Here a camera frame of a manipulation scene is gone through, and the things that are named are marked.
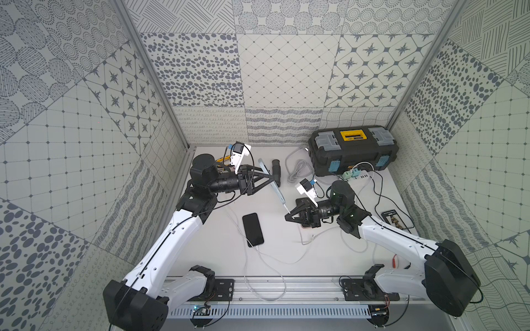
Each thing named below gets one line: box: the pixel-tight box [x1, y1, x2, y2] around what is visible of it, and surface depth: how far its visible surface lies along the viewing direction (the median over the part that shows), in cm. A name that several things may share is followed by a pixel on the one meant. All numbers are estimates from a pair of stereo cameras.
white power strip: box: [342, 170, 374, 183], surface depth 106 cm
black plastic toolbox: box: [307, 126, 399, 177], surface depth 101 cm
